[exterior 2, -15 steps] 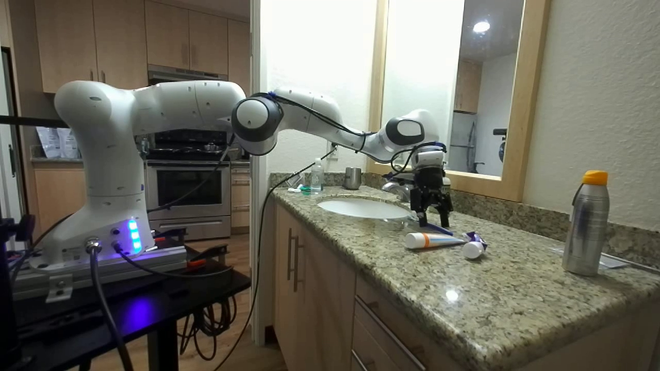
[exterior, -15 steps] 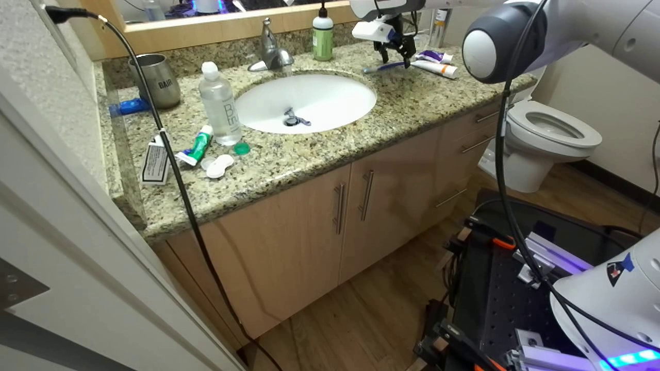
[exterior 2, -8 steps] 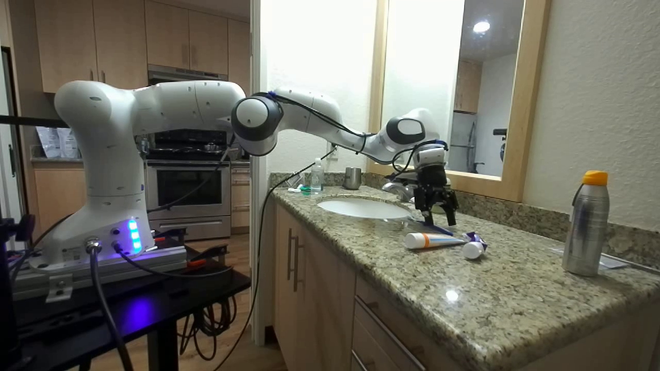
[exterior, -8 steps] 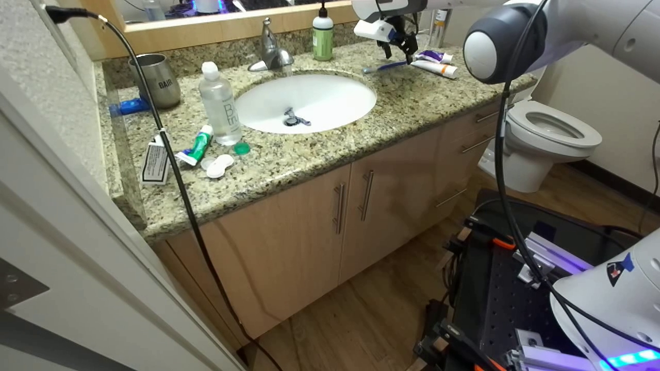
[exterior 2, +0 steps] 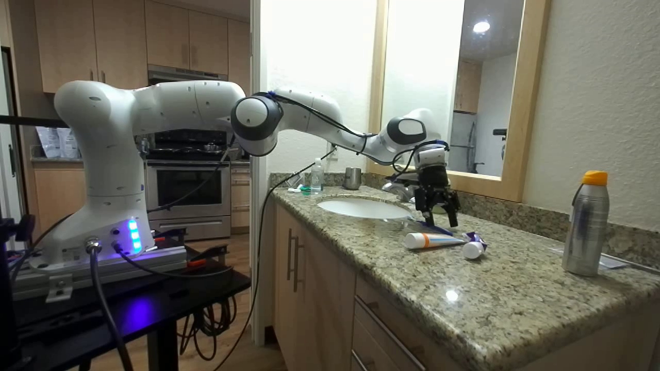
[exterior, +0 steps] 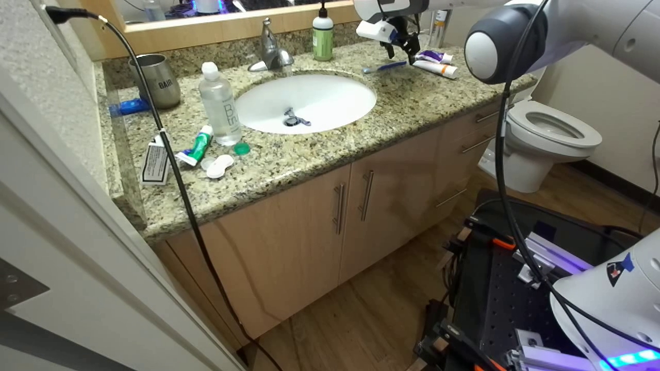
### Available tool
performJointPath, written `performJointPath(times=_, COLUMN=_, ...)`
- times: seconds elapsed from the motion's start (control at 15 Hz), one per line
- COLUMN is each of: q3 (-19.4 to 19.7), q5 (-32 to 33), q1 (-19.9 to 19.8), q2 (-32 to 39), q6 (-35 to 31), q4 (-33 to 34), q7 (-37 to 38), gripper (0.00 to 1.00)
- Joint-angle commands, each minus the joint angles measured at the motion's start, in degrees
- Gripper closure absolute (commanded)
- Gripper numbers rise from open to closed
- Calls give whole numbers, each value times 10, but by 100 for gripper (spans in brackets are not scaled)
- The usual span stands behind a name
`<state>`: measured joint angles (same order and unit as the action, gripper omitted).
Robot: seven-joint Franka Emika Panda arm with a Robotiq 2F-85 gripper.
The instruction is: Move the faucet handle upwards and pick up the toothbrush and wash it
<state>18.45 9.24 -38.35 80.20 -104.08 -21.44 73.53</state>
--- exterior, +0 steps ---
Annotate clear plastic bottle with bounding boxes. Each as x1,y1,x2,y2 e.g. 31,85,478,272
199,60,246,147

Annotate black power cable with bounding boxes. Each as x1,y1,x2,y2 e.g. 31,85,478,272
44,3,284,371

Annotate black robot table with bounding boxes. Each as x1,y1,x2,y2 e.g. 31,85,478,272
410,188,660,371

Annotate white door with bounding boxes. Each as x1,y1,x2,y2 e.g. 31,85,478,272
0,71,247,371

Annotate green soap pump bottle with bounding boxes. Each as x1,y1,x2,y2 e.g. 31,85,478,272
312,0,339,64

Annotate white toothpaste tube orange band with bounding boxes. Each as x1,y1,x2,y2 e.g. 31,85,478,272
410,56,463,83

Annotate blue toothbrush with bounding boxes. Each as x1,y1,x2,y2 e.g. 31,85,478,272
362,57,410,75

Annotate chrome sink faucet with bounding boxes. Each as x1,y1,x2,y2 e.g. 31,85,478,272
246,17,298,73

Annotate small white grey box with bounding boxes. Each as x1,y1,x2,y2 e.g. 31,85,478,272
139,132,174,188

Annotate purple and white tube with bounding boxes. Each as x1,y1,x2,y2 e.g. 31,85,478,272
416,46,456,67

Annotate metal sink drain stopper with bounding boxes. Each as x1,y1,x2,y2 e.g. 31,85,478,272
280,104,313,129

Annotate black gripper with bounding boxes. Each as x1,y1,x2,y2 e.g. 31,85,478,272
383,11,423,66

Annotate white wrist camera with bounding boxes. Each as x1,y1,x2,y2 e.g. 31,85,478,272
354,18,399,45

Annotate blue flat item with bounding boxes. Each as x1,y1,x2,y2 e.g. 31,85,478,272
107,94,152,119

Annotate metal cup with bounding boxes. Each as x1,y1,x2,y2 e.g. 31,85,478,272
127,52,184,111

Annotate white cotton pads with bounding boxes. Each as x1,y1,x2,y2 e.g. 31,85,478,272
203,152,239,183

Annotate orange black clamp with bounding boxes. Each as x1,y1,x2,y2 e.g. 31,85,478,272
461,217,519,256
416,316,499,371

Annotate white toilet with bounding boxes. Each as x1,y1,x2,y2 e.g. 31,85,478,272
476,80,606,195

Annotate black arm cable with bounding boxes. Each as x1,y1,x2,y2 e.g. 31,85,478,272
491,0,660,356

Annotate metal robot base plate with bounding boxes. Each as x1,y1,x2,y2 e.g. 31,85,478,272
511,232,621,371

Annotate white sink basin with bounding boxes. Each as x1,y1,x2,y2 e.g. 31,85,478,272
234,70,379,138

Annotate light wood vanity cabinet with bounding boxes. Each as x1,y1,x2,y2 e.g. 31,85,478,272
146,94,527,354

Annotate wood framed wall mirror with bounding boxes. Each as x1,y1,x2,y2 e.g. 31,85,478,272
80,0,365,61

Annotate small green toothpaste tube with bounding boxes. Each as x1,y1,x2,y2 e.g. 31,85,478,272
174,123,216,169

